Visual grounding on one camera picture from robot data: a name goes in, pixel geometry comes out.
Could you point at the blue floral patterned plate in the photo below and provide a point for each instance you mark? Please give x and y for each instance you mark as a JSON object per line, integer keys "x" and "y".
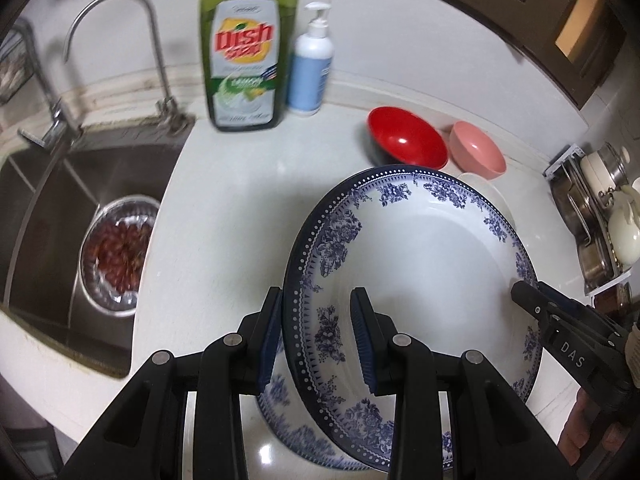
{"x": 300, "y": 440}
{"x": 440, "y": 270}

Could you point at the large steel kitchen faucet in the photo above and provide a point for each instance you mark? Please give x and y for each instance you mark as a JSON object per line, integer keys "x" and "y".
{"x": 50, "y": 105}

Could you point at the white blue pump bottle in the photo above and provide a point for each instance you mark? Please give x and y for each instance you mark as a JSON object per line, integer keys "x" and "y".
{"x": 310, "y": 75}

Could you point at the stainless steel pot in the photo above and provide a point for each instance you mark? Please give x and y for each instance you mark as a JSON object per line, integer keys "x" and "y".
{"x": 595, "y": 260}
{"x": 575, "y": 205}

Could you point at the metal pot rack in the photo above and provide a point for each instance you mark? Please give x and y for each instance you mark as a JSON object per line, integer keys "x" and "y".
{"x": 565, "y": 160}

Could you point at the large cream ceramic pot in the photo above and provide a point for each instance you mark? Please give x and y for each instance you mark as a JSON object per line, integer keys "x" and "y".
{"x": 627, "y": 230}

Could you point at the stainless steel sink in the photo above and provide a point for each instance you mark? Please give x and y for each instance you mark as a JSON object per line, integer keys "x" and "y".
{"x": 50, "y": 220}

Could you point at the white plate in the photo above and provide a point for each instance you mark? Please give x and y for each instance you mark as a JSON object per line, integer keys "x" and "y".
{"x": 492, "y": 195}

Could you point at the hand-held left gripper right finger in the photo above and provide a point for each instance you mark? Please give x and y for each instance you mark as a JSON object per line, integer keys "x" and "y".
{"x": 362, "y": 340}

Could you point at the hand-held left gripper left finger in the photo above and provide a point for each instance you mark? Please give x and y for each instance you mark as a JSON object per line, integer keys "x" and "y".
{"x": 272, "y": 332}

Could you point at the thin gooseneck faucet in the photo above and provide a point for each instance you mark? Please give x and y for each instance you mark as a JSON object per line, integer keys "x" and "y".
{"x": 155, "y": 45}

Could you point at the brown wooden window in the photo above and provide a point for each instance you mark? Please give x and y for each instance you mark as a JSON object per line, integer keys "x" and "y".
{"x": 500, "y": 10}

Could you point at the person's right hand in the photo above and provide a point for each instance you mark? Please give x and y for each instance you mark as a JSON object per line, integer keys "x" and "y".
{"x": 580, "y": 430}

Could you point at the green dish soap bottle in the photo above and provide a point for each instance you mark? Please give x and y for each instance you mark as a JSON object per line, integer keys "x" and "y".
{"x": 245, "y": 60}

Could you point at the small cream pot with lid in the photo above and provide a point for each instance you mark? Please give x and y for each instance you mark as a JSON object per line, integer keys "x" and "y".
{"x": 597, "y": 165}

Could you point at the metal bowl of red fruit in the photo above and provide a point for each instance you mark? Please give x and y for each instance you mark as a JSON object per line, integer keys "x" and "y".
{"x": 120, "y": 255}

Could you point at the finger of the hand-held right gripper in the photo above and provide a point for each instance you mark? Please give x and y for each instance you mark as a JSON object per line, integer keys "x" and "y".
{"x": 575, "y": 307}
{"x": 530, "y": 299}

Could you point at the pink bowl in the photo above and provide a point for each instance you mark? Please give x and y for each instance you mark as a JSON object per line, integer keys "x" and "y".
{"x": 475, "y": 152}

